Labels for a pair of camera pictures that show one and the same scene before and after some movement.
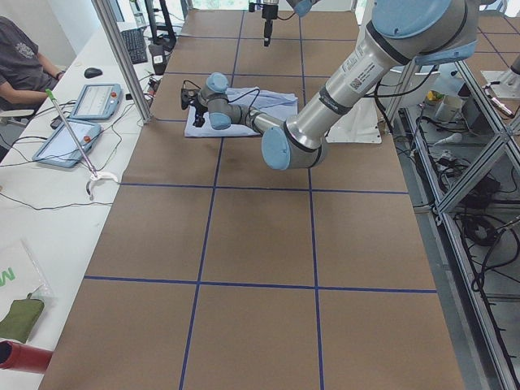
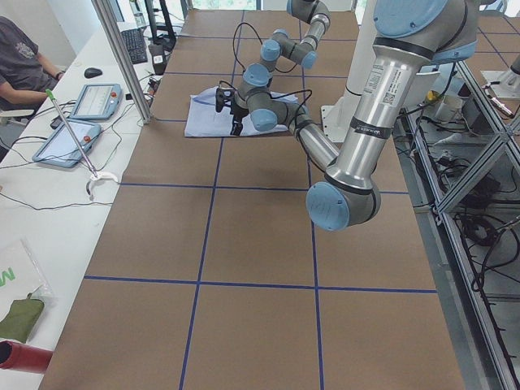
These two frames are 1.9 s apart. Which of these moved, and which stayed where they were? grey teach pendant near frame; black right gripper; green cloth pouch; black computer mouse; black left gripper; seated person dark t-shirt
Moved: black right gripper; black left gripper
Stayed: seated person dark t-shirt; green cloth pouch; black computer mouse; grey teach pendant near frame
